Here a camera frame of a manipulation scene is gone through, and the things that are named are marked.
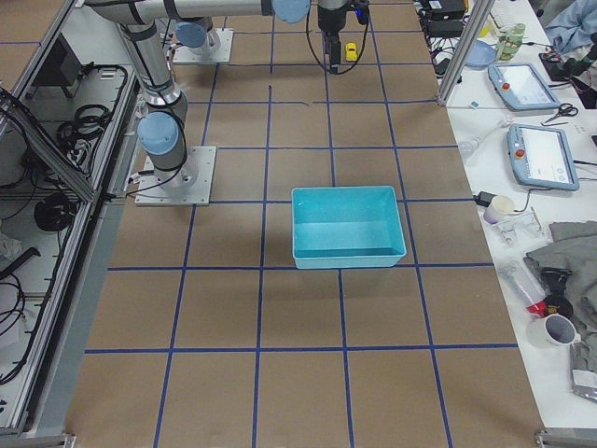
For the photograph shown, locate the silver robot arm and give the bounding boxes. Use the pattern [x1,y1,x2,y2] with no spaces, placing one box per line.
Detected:
[168,7,345,65]
[85,1,312,189]

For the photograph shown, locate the teach pendant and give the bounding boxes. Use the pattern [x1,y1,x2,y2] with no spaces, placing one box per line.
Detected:
[487,63,561,111]
[507,124,580,191]

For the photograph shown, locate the black cable coil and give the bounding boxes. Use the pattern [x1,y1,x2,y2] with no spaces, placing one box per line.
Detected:
[33,191,72,233]

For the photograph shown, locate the clear acrylic holder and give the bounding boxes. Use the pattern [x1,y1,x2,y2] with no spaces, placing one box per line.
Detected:
[491,207,545,246]

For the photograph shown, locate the white mug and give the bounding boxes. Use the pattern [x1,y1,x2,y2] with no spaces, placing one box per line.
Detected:
[526,315,581,348]

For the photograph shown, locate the black power supply box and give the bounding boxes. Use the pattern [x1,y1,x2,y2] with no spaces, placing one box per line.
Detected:
[420,0,466,21]

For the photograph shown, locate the coiled black cables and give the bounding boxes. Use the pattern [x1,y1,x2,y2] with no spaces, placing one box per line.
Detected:
[56,104,115,155]

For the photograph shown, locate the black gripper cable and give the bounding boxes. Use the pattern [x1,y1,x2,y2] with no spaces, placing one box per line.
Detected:
[305,12,371,77]

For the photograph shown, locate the aluminium side rack frame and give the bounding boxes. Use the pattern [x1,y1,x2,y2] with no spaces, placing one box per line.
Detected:
[1,1,138,439]

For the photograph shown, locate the green glass jar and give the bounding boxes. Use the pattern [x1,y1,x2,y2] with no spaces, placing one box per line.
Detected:
[496,22,526,62]

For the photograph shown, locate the black power adapter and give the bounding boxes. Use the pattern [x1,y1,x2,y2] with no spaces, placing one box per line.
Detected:
[473,191,496,208]

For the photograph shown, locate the light blue fabric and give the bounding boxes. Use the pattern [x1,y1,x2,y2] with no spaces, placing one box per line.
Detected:
[545,0,596,53]

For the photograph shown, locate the cream purple cup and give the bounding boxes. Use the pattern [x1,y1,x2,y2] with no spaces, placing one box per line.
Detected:
[482,195,515,224]

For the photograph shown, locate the black round tin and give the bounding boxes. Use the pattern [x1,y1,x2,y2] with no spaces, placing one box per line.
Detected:
[544,294,574,318]

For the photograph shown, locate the turquoise plastic bin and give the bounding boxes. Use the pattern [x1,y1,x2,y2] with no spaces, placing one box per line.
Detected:
[291,186,407,270]

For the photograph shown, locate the grey cloth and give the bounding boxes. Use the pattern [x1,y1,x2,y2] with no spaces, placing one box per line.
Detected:
[523,220,597,333]

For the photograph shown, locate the aluminium frame post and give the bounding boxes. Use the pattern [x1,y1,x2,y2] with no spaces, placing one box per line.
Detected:
[437,0,494,105]

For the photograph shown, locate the yellow beetle toy car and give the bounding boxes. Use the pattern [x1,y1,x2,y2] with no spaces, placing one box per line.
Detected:
[344,42,359,63]

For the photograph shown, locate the light blue bowl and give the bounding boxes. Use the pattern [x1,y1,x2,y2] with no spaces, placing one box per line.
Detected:
[465,40,496,70]

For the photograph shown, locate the upper teach pendant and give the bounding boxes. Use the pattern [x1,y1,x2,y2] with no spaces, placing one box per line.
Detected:
[487,63,561,111]

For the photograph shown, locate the lower teach pendant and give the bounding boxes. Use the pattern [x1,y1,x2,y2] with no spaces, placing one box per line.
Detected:
[507,124,580,191]

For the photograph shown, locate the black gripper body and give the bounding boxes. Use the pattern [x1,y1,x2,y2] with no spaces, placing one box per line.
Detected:
[317,0,348,34]

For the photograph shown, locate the black handled scissors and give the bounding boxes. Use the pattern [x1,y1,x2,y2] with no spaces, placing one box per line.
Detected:
[541,103,578,126]

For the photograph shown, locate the black monitor box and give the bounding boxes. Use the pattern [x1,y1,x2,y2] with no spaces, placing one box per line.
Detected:
[33,34,83,98]

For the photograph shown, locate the grey foil pouch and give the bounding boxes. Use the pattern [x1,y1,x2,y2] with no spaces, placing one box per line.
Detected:
[570,343,596,403]

